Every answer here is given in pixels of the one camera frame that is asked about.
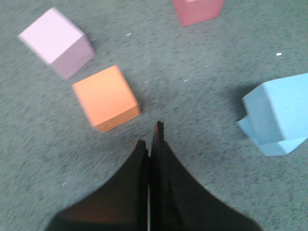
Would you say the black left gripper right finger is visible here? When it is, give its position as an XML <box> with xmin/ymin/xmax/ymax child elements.
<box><xmin>150</xmin><ymin>121</ymin><xmax>262</xmax><ymax>231</ymax></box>

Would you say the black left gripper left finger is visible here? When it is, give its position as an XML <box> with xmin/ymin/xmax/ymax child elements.
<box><xmin>46</xmin><ymin>140</ymin><xmax>150</xmax><ymax>231</ymax></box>

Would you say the orange foam cube left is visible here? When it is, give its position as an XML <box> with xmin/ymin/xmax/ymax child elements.
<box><xmin>72</xmin><ymin>65</ymin><xmax>141</xmax><ymax>132</ymax></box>

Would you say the notched light blue foam cube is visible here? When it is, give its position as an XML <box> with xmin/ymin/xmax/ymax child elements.
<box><xmin>237</xmin><ymin>115</ymin><xmax>308</xmax><ymax>156</ymax></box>

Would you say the pink foam cube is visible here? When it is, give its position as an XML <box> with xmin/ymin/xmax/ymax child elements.
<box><xmin>18</xmin><ymin>7</ymin><xmax>95</xmax><ymax>79</ymax></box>

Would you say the red foam cube centre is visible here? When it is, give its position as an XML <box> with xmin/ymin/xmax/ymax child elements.
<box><xmin>172</xmin><ymin>0</ymin><xmax>225</xmax><ymax>26</ymax></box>

